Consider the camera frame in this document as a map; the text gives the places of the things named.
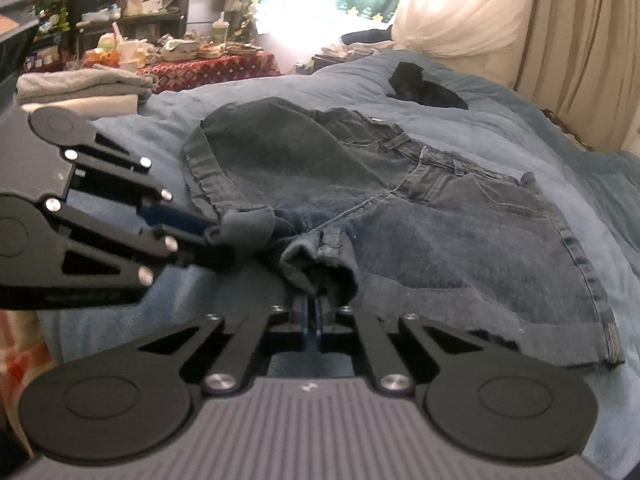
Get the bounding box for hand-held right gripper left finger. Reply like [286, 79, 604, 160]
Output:
[134, 295, 318, 396]

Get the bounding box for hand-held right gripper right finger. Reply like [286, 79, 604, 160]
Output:
[317, 299, 520, 394]

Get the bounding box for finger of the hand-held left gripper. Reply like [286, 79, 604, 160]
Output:
[0, 199, 236, 312]
[64, 131, 217, 234]

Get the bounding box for blue denim shorts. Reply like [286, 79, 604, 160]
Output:
[182, 96, 627, 372]

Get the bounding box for folded grey clothes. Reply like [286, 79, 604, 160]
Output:
[16, 64, 160, 107]

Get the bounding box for pile of light clothes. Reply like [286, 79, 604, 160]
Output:
[320, 40, 397, 62]

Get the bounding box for folded cream cloth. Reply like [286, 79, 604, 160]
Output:
[20, 94, 142, 117]

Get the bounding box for table with red patterned cloth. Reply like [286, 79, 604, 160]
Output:
[136, 51, 282, 94]

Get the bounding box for striped pastel bedsheet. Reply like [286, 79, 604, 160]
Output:
[0, 309, 57, 443]

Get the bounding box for green cup with straw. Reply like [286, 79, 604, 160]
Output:
[211, 11, 230, 45]

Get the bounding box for dark shelf unit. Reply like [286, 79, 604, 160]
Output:
[64, 0, 195, 63]

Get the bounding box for dark wooden nightstand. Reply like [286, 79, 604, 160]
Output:
[309, 55, 352, 75]

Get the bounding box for dark pillow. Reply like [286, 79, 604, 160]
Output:
[341, 27, 397, 47]

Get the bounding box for blue fleece blanket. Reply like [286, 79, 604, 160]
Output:
[39, 49, 640, 480]

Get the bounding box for white sheer curtain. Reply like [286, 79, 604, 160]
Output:
[391, 0, 538, 61]

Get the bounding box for beige curtain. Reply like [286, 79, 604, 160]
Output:
[509, 0, 640, 153]

